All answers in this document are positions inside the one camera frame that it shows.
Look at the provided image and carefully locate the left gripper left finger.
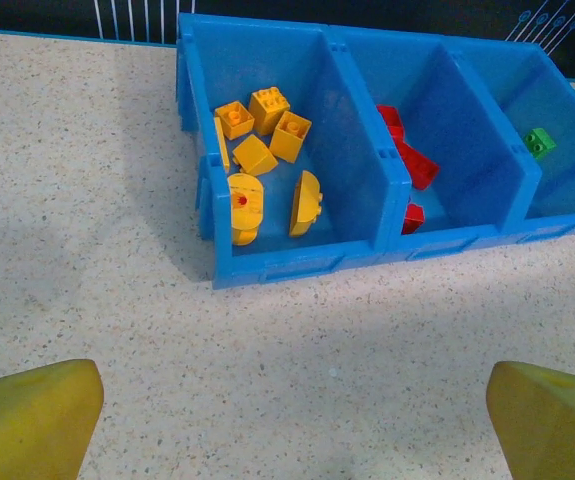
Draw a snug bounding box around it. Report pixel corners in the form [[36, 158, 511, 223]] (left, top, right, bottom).
[[0, 358, 105, 480]]

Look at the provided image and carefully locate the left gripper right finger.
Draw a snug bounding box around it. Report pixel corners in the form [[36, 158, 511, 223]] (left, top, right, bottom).
[[485, 360, 575, 480]]

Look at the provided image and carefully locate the red lego brick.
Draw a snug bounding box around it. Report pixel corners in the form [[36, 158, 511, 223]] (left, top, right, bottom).
[[375, 103, 407, 142], [400, 202, 426, 236], [395, 141, 441, 192]]

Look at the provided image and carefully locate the green lego brick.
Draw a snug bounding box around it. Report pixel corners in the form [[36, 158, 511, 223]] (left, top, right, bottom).
[[524, 127, 557, 161]]

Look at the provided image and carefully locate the round yellow lego piece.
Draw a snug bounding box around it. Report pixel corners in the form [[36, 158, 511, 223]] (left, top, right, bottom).
[[226, 172, 265, 247]]

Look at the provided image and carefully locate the yellow lego brick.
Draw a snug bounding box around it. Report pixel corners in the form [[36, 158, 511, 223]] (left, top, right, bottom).
[[288, 169, 326, 239], [269, 110, 313, 164], [231, 133, 279, 177], [214, 100, 256, 141], [248, 87, 291, 136], [213, 116, 231, 174]]

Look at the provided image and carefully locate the blue plastic bin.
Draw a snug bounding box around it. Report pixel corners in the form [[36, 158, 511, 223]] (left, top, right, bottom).
[[441, 37, 575, 244], [176, 12, 408, 291], [326, 24, 543, 261]]

